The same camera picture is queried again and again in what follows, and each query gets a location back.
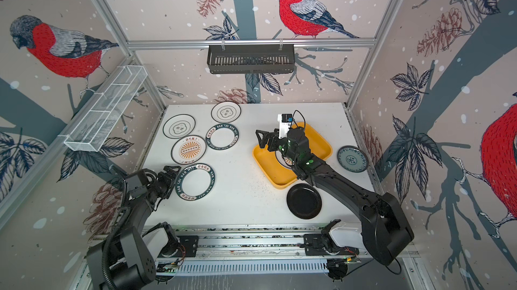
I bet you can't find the orange sunburst plate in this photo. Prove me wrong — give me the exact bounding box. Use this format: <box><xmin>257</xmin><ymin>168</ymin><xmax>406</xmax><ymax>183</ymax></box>
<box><xmin>281</xmin><ymin>156</ymin><xmax>293</xmax><ymax>167</ymax></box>
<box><xmin>170</xmin><ymin>135</ymin><xmax>207</xmax><ymax>165</ymax></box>

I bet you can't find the yellow plastic bin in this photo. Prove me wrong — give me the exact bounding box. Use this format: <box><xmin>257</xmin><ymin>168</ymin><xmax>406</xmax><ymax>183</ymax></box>
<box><xmin>253</xmin><ymin>124</ymin><xmax>333</xmax><ymax>190</ymax></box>

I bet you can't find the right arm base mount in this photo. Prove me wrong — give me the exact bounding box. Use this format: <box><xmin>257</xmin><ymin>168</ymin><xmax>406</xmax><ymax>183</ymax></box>
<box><xmin>302</xmin><ymin>219</ymin><xmax>364</xmax><ymax>256</ymax></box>

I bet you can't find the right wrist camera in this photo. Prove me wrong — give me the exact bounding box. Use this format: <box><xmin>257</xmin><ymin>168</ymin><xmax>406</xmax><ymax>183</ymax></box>
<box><xmin>277</xmin><ymin>113</ymin><xmax>293</xmax><ymax>139</ymax></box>

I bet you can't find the white plate black rim left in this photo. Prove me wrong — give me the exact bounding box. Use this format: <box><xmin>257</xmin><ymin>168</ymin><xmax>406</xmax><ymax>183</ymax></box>
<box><xmin>162</xmin><ymin>114</ymin><xmax>196</xmax><ymax>139</ymax></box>

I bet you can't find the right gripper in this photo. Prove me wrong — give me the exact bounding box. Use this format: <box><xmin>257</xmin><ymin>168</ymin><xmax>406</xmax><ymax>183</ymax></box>
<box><xmin>258</xmin><ymin>127</ymin><xmax>300</xmax><ymax>166</ymax></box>

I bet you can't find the white plate black rim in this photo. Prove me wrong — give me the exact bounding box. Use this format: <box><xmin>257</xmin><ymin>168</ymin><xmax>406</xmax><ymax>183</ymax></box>
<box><xmin>162</xmin><ymin>114</ymin><xmax>196</xmax><ymax>139</ymax></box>
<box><xmin>211</xmin><ymin>101</ymin><xmax>242</xmax><ymax>123</ymax></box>

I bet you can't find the black hanging wall basket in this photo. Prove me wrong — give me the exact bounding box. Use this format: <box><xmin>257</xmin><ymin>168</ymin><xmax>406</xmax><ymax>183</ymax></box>
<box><xmin>207</xmin><ymin>45</ymin><xmax>295</xmax><ymax>74</ymax></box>

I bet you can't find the white plate black rim back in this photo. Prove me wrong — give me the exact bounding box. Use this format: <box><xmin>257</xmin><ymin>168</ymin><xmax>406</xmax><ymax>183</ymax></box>
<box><xmin>211</xmin><ymin>101</ymin><xmax>242</xmax><ymax>123</ymax></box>

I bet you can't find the teal patterned plate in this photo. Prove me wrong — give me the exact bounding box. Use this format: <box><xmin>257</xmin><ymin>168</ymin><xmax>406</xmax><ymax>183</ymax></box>
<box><xmin>337</xmin><ymin>145</ymin><xmax>369</xmax><ymax>173</ymax></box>

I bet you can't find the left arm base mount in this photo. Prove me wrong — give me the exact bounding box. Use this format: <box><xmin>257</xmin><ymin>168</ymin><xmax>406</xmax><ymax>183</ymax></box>
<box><xmin>156</xmin><ymin>223</ymin><xmax>199</xmax><ymax>258</ymax></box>

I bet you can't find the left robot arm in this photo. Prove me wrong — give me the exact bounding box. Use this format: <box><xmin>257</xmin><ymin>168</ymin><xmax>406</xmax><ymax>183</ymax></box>
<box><xmin>86</xmin><ymin>165</ymin><xmax>181</xmax><ymax>289</ymax></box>

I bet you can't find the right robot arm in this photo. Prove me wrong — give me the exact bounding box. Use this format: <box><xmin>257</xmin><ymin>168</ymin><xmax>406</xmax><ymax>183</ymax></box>
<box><xmin>256</xmin><ymin>127</ymin><xmax>414</xmax><ymax>266</ymax></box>

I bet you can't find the green rim plate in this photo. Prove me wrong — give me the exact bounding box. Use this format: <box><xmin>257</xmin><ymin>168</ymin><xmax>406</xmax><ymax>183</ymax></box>
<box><xmin>205</xmin><ymin>123</ymin><xmax>240</xmax><ymax>151</ymax></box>
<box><xmin>175</xmin><ymin>163</ymin><xmax>215</xmax><ymax>201</ymax></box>

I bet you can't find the white wire mesh shelf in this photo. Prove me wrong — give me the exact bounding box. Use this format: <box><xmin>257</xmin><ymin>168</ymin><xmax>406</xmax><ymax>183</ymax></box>
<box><xmin>64</xmin><ymin>65</ymin><xmax>148</xmax><ymax>152</ymax></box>

